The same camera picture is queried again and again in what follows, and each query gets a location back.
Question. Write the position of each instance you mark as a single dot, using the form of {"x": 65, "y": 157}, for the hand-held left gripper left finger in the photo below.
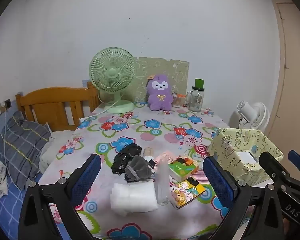
{"x": 86, "y": 177}

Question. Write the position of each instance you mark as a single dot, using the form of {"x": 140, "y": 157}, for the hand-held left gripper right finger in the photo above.
{"x": 220, "y": 180}

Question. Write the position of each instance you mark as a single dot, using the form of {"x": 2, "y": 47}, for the yellow cartoon storage box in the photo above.
{"x": 230, "y": 150}

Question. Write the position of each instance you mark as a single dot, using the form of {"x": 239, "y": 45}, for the yellow cartoon tissue pack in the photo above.
{"x": 187, "y": 192}

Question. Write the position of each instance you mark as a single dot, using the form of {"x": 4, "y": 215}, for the green tissue pack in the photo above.
{"x": 182, "y": 170}

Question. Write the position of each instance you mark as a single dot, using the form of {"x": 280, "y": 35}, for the black plastic bag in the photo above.
{"x": 122, "y": 160}

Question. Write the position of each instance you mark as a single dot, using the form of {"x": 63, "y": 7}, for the grey cloth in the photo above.
{"x": 137, "y": 167}

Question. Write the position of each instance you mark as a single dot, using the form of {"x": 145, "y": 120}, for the clear plastic bottle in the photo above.
{"x": 162, "y": 187}

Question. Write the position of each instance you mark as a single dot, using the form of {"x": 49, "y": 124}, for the pink tissue pack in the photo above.
{"x": 165, "y": 156}

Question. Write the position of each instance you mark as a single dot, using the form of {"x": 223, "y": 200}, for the beige cloth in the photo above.
{"x": 148, "y": 152}

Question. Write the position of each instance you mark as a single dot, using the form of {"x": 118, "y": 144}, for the white soft packet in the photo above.
{"x": 246, "y": 158}

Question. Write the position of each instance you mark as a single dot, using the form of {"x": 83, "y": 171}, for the white quilt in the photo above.
{"x": 55, "y": 145}

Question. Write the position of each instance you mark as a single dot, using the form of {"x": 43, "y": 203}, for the white standing fan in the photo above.
{"x": 257, "y": 115}

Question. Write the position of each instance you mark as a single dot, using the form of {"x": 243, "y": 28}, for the grey plaid pillow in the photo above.
{"x": 22, "y": 145}

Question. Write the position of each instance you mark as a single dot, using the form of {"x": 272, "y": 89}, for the floral tablecloth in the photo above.
{"x": 152, "y": 135}

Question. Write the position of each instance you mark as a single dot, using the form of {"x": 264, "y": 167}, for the beige door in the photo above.
{"x": 297, "y": 80}

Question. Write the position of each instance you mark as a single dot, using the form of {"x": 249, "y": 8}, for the blue checked bed sheet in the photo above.
{"x": 10, "y": 210}

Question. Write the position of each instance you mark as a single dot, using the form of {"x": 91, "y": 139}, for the glass jar with green lid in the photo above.
{"x": 196, "y": 100}

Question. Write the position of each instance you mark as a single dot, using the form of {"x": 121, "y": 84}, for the wooden bed headboard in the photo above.
{"x": 55, "y": 97}

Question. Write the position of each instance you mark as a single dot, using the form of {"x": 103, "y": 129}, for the cotton swab jar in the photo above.
{"x": 177, "y": 101}

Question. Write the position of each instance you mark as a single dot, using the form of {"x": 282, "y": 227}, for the purple plush toy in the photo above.
{"x": 160, "y": 97}

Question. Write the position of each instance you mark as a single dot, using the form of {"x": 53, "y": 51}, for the green desk fan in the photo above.
{"x": 112, "y": 72}

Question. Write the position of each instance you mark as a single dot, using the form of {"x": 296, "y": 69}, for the green patterned board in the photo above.
{"x": 170, "y": 72}

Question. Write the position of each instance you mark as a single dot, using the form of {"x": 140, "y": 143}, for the wall socket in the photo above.
{"x": 7, "y": 103}

